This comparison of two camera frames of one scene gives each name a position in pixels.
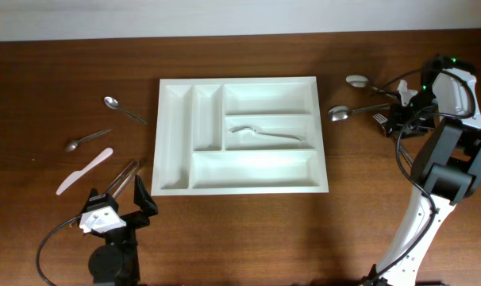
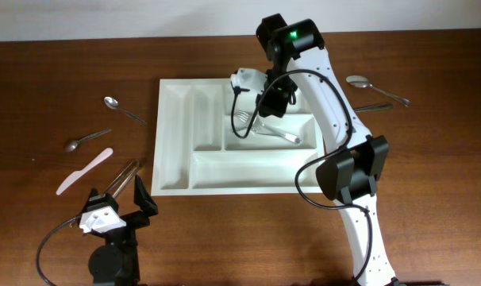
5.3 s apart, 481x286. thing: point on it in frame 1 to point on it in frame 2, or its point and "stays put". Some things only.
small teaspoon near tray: (113, 103) stays put
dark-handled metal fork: (382, 119) to (246, 117)
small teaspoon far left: (73, 144) stays put
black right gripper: (402, 124) to (273, 105)
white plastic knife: (71, 178) stays put
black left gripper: (142, 199) stays put
